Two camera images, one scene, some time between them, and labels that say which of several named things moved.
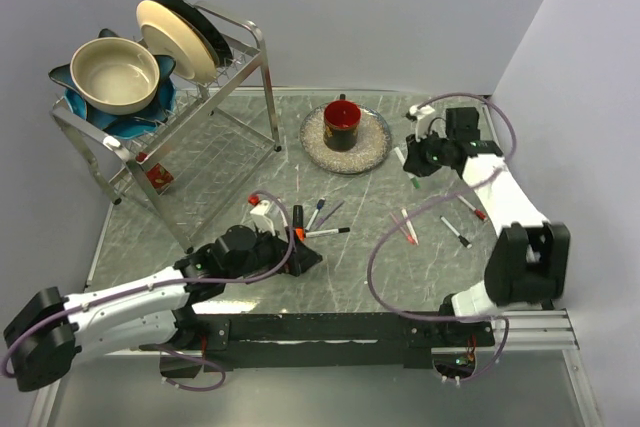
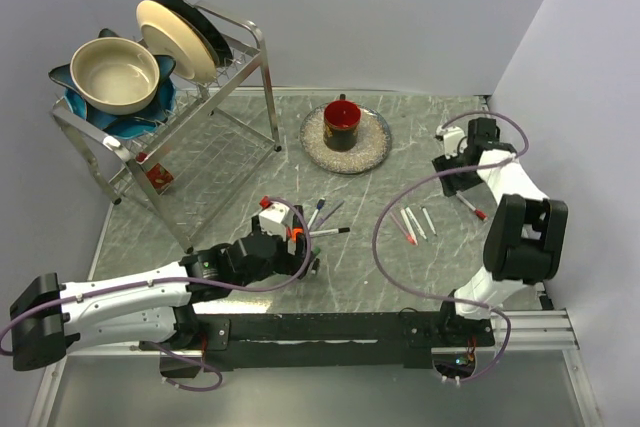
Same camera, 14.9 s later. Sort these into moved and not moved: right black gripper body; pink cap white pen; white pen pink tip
Moved: right black gripper body
Not moved: white pen pink tip; pink cap white pen
